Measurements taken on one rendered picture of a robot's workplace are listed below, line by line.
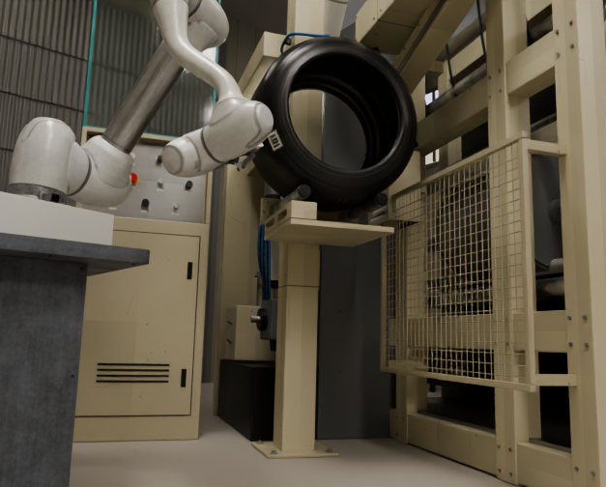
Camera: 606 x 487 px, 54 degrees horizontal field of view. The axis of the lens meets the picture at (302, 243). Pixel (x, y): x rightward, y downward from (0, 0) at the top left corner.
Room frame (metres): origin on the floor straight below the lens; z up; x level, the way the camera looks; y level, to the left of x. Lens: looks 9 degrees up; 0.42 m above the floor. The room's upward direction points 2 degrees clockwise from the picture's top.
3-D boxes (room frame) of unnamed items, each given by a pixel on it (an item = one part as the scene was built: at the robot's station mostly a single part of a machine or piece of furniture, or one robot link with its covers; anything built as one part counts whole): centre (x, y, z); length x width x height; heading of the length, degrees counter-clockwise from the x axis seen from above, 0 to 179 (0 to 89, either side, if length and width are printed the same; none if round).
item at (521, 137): (1.98, -0.47, 0.65); 0.90 x 0.02 x 0.70; 17
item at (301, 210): (2.06, 0.05, 0.83); 0.36 x 0.09 x 0.06; 17
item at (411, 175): (2.42, -0.38, 1.05); 0.20 x 0.15 x 0.30; 17
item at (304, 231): (2.10, -0.08, 0.80); 0.37 x 0.36 x 0.02; 107
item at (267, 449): (2.34, 0.01, 0.01); 0.27 x 0.27 x 0.02; 17
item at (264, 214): (2.27, -0.03, 0.90); 0.40 x 0.03 x 0.10; 107
